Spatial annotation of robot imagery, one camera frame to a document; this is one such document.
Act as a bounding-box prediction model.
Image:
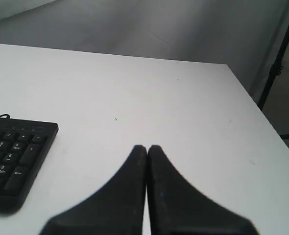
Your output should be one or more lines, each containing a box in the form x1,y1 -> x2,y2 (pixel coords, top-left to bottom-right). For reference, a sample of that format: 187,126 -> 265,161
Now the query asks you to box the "black acer keyboard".
0,115 -> 59,213

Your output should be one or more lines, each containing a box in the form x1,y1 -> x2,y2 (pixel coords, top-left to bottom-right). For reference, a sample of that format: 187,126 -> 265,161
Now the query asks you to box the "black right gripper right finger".
147,145 -> 258,235

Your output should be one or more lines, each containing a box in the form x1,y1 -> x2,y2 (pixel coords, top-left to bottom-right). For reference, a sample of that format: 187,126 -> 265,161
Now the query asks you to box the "black tripod stand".
257,0 -> 289,141

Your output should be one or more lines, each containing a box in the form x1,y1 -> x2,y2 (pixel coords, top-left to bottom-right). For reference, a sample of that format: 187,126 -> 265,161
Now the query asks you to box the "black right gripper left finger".
41,145 -> 147,235

